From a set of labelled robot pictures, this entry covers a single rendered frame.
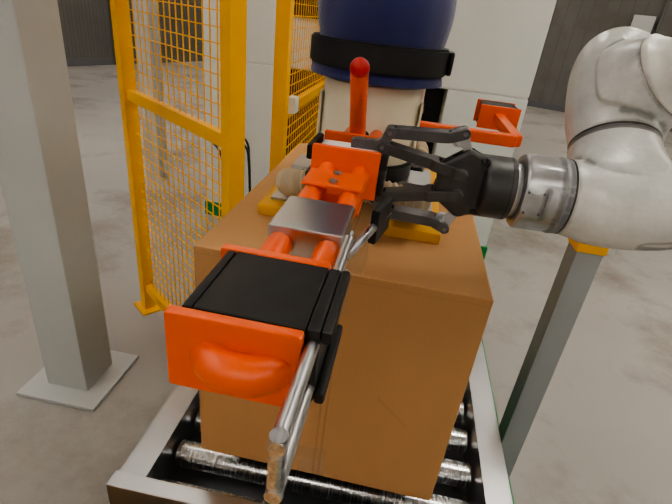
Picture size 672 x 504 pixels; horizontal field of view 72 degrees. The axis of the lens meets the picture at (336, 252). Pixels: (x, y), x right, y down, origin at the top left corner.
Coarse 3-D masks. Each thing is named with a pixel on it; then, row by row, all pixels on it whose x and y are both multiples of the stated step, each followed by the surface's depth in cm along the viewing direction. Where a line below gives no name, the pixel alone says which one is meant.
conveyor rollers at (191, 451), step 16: (464, 432) 103; (192, 448) 92; (448, 448) 103; (464, 448) 102; (176, 464) 92; (192, 464) 91; (208, 464) 91; (224, 464) 91; (240, 464) 91; (256, 464) 91; (448, 464) 95; (464, 464) 96; (256, 480) 90; (288, 480) 89; (304, 480) 89; (320, 480) 89; (336, 480) 89; (448, 480) 94; (464, 480) 94; (240, 496) 85; (320, 496) 89; (336, 496) 88; (352, 496) 88; (368, 496) 88; (384, 496) 88; (400, 496) 88; (432, 496) 89
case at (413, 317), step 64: (256, 192) 82; (384, 256) 65; (448, 256) 67; (384, 320) 62; (448, 320) 60; (384, 384) 67; (448, 384) 65; (256, 448) 78; (320, 448) 75; (384, 448) 73
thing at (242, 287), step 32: (224, 256) 29; (256, 256) 30; (288, 256) 30; (224, 288) 26; (256, 288) 26; (288, 288) 27; (320, 288) 27; (192, 320) 24; (224, 320) 24; (256, 320) 24; (288, 320) 24; (256, 352) 24; (288, 352) 23; (192, 384) 26
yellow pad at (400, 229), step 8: (416, 168) 89; (432, 176) 95; (432, 208) 79; (392, 224) 71; (400, 224) 71; (408, 224) 72; (416, 224) 72; (384, 232) 71; (392, 232) 71; (400, 232) 71; (408, 232) 70; (416, 232) 70; (424, 232) 70; (432, 232) 70; (416, 240) 71; (424, 240) 70; (432, 240) 70
